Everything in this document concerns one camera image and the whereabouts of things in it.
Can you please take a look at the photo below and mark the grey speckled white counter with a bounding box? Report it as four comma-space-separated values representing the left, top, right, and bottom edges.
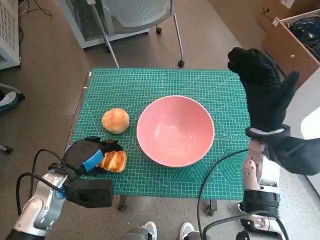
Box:
278, 72, 320, 240

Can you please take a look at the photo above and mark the pink bowl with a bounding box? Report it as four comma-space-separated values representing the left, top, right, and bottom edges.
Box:
136, 95, 216, 168

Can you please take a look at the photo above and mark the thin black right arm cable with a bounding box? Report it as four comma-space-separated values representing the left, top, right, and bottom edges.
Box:
196, 148, 251, 240

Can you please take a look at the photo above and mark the grey mesh office chair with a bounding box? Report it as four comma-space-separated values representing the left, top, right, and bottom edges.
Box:
91, 0, 186, 68

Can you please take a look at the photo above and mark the black floor cable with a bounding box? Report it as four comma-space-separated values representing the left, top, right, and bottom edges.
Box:
18, 0, 53, 17

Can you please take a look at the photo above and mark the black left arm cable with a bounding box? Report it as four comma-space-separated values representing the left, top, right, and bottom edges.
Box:
16, 149, 70, 217

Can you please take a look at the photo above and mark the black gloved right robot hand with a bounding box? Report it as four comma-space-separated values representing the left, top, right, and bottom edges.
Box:
227, 47, 300, 133

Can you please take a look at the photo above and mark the person's shoe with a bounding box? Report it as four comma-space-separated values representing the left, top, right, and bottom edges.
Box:
0, 83, 26, 113

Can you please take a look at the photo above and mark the round toy bread bun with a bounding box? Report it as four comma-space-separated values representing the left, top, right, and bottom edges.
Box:
101, 107, 130, 135

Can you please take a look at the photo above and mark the flat cardboard box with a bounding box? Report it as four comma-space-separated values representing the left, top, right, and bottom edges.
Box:
256, 0, 320, 26

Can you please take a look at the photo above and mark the white and grey foot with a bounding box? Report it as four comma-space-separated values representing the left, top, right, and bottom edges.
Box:
179, 221, 201, 240
123, 220, 158, 240

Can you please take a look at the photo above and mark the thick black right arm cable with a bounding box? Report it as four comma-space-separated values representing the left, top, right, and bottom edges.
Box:
202, 211, 285, 240

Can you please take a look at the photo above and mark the long braided toy bread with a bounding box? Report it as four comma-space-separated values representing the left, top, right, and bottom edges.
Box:
99, 149, 128, 173

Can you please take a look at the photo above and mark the bundle of dark cables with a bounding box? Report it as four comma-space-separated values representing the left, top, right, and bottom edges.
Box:
291, 16, 320, 61

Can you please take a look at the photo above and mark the green cutting mat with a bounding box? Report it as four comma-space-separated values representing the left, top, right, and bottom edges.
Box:
71, 66, 252, 201

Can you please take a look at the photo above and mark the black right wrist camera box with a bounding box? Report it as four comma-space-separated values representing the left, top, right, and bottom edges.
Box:
262, 134, 320, 176

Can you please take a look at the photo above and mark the open brown cardboard box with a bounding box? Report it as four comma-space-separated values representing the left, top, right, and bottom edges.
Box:
261, 16, 320, 87

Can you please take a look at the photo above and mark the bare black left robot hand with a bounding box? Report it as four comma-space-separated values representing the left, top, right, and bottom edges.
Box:
62, 136, 126, 176

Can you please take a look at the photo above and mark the white basin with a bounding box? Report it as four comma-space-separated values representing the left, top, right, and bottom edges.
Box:
301, 106, 320, 141

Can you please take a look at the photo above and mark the white perforated appliance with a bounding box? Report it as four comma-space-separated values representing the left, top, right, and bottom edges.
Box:
0, 0, 21, 70

